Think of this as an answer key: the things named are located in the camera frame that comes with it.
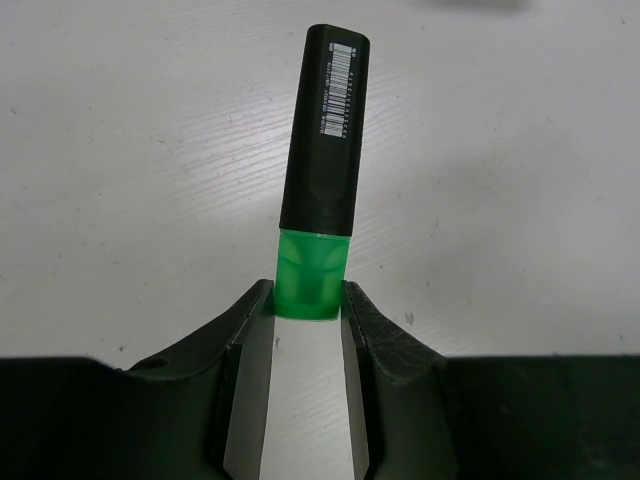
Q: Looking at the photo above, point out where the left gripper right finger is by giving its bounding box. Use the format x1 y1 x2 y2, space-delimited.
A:
341 282 639 479

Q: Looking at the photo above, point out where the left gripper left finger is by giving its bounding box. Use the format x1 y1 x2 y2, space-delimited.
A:
1 280 275 479

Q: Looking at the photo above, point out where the green highlighter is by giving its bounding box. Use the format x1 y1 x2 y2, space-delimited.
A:
274 24 370 320

